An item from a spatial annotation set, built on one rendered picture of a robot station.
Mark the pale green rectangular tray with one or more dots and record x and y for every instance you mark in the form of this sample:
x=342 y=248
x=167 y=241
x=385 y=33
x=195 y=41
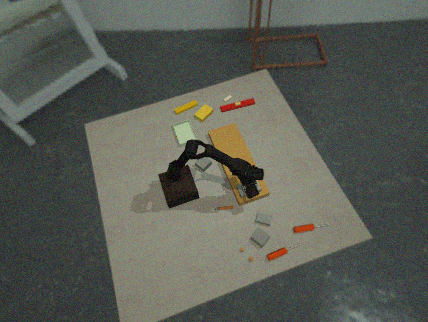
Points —
x=184 y=132

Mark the red long bar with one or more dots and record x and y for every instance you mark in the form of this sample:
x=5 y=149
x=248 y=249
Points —
x=237 y=105

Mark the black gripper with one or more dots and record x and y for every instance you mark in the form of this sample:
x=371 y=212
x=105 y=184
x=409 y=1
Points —
x=251 y=190

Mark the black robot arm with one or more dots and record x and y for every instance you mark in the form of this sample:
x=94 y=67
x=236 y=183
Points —
x=235 y=165

